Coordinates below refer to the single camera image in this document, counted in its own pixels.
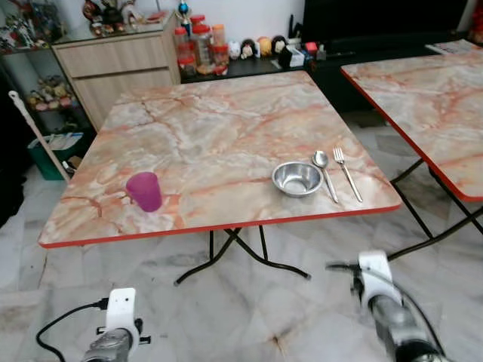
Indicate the tall clear jar red lid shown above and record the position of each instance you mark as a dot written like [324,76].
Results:
[201,47]

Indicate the glass shelf with figurines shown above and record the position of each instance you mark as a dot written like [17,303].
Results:
[30,75]

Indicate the large red figurine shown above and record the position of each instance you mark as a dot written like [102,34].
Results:
[478,23]

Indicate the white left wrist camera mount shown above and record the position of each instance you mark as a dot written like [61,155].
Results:
[121,305]

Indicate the black-haired doll figurine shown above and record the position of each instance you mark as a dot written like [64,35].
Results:
[248,47]
[279,44]

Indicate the steel spoon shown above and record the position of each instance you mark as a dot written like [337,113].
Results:
[321,159]

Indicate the small white figurine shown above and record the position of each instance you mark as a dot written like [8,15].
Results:
[234,50]

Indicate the purple plastic cup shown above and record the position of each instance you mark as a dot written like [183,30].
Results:
[144,192]

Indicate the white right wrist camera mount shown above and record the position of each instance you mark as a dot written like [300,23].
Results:
[375,271]

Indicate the light wooden cabinet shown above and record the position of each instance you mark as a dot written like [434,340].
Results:
[113,72]

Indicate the yellow doll figurine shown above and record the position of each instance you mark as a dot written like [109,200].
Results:
[264,47]

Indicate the small white box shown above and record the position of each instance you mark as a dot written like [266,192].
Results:
[296,57]

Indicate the dark ornamental figurine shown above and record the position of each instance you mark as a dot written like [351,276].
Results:
[112,15]

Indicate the steel fork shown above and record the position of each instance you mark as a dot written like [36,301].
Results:
[339,157]

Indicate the marble-top folding table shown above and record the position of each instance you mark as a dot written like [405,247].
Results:
[430,105]
[226,128]

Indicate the printed newspaper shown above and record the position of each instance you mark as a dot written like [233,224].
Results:
[456,47]

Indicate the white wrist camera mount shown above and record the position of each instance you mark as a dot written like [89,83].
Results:
[375,271]
[121,305]

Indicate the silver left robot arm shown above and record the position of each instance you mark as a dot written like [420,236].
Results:
[106,351]

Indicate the black television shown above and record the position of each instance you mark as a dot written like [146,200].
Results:
[377,19]

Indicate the blue ball ornament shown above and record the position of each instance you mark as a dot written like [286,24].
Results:
[184,10]

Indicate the green box with books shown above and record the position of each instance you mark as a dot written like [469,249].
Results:
[45,162]

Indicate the black low console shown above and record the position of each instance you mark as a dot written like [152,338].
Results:
[324,75]

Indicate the orange-filled jar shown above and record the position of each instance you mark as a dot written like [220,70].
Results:
[219,49]

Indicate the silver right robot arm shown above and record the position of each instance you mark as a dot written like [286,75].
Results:
[396,332]

